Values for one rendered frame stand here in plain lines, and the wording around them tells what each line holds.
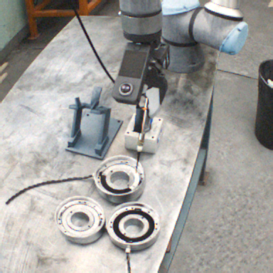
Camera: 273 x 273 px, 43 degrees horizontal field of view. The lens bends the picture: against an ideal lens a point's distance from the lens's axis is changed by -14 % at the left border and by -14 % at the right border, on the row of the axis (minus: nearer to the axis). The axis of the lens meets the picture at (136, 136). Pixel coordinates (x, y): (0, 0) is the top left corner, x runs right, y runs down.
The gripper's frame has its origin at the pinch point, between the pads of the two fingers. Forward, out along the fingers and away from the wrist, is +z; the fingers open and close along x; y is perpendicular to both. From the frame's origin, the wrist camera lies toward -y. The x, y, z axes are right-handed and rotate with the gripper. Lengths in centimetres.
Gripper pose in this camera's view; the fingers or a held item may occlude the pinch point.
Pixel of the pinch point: (143, 114)
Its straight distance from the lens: 78.8
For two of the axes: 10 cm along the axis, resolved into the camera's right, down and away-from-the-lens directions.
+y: 3.4, -6.9, 6.4
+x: -9.4, -2.1, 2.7
